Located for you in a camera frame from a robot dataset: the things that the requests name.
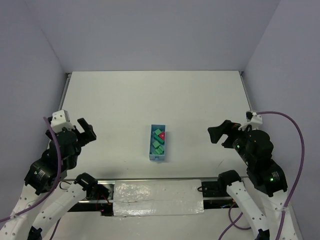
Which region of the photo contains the red triangular wood block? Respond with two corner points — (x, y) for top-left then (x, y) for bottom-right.
(158, 131), (165, 141)

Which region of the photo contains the green F cube block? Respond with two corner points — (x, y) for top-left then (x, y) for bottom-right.
(154, 128), (162, 136)

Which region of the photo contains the green G cube block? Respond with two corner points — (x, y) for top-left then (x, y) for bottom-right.
(152, 140), (161, 149)

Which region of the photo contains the blue plastic box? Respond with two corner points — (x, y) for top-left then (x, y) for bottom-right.
(149, 124), (166, 162)

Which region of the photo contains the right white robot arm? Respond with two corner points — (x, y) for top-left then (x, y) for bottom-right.
(207, 120), (298, 240)

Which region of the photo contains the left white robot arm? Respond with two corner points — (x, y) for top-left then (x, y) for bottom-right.
(0, 114), (98, 240)

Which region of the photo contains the light green rectangular block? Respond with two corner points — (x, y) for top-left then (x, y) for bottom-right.
(151, 146), (165, 155)

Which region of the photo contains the silver tape sheet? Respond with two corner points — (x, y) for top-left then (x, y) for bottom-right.
(113, 179), (204, 217)

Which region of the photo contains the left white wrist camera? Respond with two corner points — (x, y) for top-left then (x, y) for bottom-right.
(50, 109), (73, 133)

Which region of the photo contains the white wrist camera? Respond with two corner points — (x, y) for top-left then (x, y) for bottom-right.
(50, 109), (73, 133)
(238, 110), (263, 131)

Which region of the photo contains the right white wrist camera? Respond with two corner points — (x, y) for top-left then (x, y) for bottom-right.
(238, 110), (263, 131)

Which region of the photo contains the left table edge rail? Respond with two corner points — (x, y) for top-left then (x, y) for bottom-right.
(58, 72), (72, 110)

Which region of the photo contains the aluminium mounting rail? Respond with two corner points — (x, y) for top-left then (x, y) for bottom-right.
(69, 180), (239, 217)

